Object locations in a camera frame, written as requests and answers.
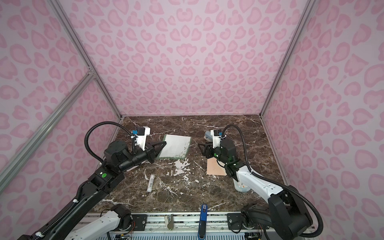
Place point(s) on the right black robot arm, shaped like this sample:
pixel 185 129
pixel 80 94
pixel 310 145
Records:
pixel 287 212

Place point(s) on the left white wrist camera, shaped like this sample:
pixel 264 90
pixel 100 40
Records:
pixel 139 137

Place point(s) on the green bordered floral letter paper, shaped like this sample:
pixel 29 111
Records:
pixel 176 148

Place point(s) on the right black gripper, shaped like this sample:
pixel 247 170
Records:
pixel 207 148

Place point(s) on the blue grey stapler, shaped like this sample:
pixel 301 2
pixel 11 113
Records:
pixel 208 136

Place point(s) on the white glue stick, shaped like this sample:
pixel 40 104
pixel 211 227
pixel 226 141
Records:
pixel 151 183

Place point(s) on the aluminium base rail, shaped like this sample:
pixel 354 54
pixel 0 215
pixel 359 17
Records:
pixel 151 226

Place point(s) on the blue black clip tool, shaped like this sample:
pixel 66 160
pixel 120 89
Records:
pixel 203 222

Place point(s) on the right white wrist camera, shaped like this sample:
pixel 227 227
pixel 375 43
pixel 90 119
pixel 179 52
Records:
pixel 216 137

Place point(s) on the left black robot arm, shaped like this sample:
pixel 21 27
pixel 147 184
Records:
pixel 100 184

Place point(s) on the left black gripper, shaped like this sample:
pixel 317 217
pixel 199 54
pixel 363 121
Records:
pixel 153 153

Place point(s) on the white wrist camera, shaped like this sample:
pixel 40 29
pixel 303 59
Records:
pixel 216 137
pixel 139 137

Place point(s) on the beige hanging tag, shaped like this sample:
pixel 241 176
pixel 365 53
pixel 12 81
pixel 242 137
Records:
pixel 169 222

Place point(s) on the pink envelope with cream flap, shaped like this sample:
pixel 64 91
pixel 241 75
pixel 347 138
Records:
pixel 214 169

